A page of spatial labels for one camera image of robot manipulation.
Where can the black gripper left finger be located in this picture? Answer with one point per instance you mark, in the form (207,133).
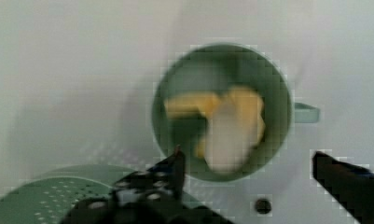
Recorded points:
(153,196)

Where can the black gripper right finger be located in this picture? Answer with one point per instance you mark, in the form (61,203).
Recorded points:
(350,185)

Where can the peeled yellow banana toy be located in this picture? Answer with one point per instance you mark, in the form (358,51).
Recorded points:
(235,125)

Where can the green mug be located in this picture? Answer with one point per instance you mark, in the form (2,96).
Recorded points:
(217,68)

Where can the table screw hole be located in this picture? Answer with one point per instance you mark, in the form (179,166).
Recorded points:
(263,206)

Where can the green colander bowl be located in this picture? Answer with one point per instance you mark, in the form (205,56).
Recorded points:
(46,200)

